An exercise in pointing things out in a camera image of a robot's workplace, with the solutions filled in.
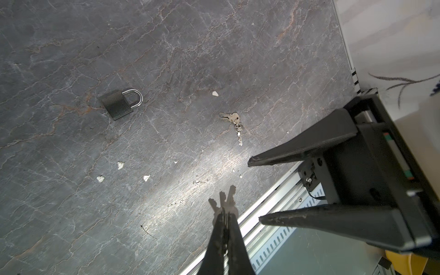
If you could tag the white slotted cable duct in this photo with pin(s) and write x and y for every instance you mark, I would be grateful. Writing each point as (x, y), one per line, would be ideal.
(270, 238)

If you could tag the black padlock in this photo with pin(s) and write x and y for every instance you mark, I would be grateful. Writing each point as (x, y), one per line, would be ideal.
(117, 105)

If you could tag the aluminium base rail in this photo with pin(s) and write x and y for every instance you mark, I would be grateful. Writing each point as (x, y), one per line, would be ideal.
(249, 221)

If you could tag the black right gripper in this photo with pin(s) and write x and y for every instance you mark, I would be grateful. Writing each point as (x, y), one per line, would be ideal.
(375, 191)

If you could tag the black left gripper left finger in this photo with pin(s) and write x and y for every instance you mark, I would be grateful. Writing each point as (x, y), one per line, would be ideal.
(213, 261)

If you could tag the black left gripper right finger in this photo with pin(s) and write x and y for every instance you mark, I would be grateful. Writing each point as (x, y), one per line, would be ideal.
(238, 258)

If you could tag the brass and silver key bunch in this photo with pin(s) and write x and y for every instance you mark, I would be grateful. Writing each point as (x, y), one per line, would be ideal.
(235, 120)

